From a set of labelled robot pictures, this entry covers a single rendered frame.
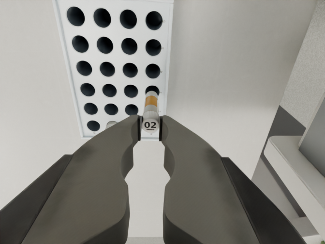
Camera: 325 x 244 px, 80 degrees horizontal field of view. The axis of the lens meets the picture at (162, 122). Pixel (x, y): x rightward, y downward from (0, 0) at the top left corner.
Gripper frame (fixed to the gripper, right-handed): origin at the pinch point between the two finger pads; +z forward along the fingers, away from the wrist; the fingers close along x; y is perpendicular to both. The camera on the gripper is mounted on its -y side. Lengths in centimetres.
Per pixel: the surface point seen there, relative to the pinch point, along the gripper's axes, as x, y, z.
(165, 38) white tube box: 0.9, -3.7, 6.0
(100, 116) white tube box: -4.9, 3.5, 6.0
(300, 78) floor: 75, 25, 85
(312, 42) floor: 74, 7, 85
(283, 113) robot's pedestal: 52, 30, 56
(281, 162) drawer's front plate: 10.3, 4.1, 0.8
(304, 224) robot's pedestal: 31.7, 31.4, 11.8
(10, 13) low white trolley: -12.5, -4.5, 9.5
